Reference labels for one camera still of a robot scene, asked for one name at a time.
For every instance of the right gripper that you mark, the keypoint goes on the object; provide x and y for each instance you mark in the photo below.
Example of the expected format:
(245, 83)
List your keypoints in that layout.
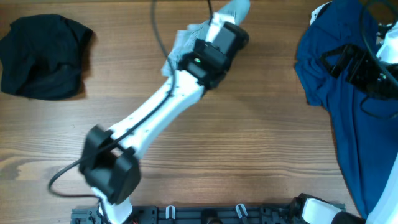
(361, 58)

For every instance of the light blue denim shorts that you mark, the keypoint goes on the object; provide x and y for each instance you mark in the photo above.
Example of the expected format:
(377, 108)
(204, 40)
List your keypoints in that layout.
(185, 39)

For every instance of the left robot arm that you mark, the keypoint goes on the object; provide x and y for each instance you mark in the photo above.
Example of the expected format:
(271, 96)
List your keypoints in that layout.
(110, 159)

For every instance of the dark blue t-shirt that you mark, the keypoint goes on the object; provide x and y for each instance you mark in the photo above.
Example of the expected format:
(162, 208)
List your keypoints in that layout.
(357, 124)

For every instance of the black crumpled garment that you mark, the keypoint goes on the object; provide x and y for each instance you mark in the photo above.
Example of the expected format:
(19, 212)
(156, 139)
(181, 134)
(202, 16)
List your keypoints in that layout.
(42, 57)

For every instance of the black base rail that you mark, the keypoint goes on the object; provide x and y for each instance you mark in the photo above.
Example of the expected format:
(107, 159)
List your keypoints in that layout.
(265, 214)

